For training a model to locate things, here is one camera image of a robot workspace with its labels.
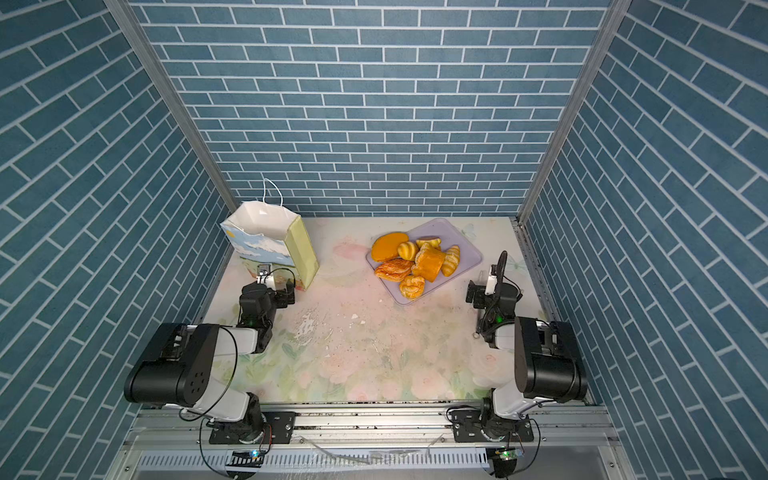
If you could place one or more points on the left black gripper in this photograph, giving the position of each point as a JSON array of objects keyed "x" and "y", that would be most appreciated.
[{"x": 283, "y": 294}]

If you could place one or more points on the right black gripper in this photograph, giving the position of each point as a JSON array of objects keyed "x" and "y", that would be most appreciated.
[{"x": 480, "y": 291}]

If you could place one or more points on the square orange toast bread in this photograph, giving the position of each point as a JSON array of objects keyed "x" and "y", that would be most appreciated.
[{"x": 428, "y": 263}]

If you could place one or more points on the paper gift bag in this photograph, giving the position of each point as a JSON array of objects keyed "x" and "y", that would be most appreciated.
[{"x": 266, "y": 232}]

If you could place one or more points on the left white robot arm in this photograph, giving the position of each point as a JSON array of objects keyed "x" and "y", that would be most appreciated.
[{"x": 176, "y": 368}]

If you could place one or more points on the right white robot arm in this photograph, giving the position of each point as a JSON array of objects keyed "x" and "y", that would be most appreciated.
[{"x": 547, "y": 364}]

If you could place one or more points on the striped oval bread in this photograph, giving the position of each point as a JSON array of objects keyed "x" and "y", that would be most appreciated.
[{"x": 451, "y": 261}]

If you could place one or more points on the round orange flat bread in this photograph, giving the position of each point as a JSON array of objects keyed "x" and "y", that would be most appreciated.
[{"x": 385, "y": 248}]

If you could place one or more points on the small round knotted bun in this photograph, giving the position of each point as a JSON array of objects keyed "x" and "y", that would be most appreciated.
[{"x": 412, "y": 287}]

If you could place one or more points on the yellow orange croissant bun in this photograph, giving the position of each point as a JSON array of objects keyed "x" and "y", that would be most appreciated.
[{"x": 431, "y": 242}]

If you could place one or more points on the yellow shell bun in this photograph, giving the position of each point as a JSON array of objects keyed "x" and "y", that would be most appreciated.
[{"x": 408, "y": 250}]

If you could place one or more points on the glazed brown pastry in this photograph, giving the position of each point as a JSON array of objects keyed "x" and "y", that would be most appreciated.
[{"x": 394, "y": 270}]

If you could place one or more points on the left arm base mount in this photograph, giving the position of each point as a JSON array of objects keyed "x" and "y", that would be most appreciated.
[{"x": 270, "y": 428}]

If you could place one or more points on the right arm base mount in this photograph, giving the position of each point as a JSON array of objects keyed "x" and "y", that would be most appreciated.
[{"x": 471, "y": 425}]

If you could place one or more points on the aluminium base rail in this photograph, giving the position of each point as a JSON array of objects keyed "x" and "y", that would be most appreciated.
[{"x": 423, "y": 424}]

